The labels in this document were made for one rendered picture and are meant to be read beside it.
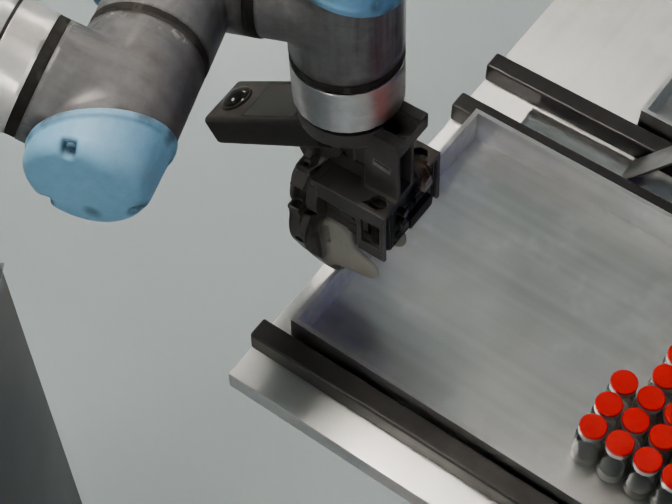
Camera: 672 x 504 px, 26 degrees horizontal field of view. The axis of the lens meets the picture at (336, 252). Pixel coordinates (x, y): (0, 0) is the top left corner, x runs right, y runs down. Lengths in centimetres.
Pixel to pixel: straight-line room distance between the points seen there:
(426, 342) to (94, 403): 106
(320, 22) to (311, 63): 4
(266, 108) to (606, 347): 34
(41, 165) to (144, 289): 143
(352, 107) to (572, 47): 46
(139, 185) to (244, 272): 144
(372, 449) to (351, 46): 35
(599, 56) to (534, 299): 27
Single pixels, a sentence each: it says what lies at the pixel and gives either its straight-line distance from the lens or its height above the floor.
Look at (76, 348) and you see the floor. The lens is 220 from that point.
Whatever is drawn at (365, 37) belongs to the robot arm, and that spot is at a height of 122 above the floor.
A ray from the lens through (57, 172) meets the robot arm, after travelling 81.
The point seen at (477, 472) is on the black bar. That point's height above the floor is 90.
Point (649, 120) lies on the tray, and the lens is 127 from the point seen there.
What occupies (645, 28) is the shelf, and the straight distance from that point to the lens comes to 138.
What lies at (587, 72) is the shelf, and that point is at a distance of 133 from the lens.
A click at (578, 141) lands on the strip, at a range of 127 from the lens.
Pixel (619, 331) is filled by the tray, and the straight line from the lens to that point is 117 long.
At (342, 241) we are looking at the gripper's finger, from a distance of 107.
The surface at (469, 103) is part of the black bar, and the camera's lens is 127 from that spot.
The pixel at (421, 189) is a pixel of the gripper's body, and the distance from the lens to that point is 102.
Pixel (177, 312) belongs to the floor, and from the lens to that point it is 221.
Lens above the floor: 186
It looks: 56 degrees down
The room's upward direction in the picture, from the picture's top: straight up
